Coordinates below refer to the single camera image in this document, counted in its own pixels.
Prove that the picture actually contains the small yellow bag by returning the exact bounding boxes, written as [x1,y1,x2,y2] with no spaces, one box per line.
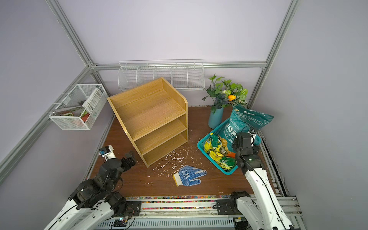
[204,138,213,154]

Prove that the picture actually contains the yellow green bag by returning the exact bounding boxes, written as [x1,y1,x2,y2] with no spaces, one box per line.
[219,157,236,171]

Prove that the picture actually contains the large green soil bag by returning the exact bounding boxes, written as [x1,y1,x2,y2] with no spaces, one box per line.
[219,105,274,145]

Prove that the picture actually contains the small bag shelf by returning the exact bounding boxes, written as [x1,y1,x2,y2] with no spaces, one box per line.
[210,133,222,151]

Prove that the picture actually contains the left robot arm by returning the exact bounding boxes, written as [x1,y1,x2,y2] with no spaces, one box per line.
[45,151,141,230]

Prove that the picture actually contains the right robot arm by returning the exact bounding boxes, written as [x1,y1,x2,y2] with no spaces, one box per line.
[232,132,295,230]

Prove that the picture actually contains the wooden two-tier shelf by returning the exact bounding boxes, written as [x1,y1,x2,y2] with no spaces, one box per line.
[107,78,189,167]

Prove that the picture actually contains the blue dotted work glove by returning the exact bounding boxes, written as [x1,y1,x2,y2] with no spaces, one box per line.
[173,165,207,186]

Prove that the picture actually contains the teal vase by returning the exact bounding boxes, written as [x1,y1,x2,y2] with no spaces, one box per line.
[208,108,224,129]

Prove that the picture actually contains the artificial green plant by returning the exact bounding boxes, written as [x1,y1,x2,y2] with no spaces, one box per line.
[202,75,248,114]

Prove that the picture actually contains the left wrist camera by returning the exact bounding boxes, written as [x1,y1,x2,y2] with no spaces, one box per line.
[99,145,116,162]

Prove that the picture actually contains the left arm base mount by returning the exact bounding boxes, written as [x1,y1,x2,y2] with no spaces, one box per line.
[104,192,142,217]

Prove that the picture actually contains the white wire side basket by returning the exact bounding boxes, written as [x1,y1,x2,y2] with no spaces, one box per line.
[49,84,107,130]

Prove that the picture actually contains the white wire wall rack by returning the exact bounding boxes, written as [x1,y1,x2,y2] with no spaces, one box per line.
[117,59,205,90]

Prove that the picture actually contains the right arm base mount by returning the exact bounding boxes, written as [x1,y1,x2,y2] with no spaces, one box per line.
[212,191,250,215]

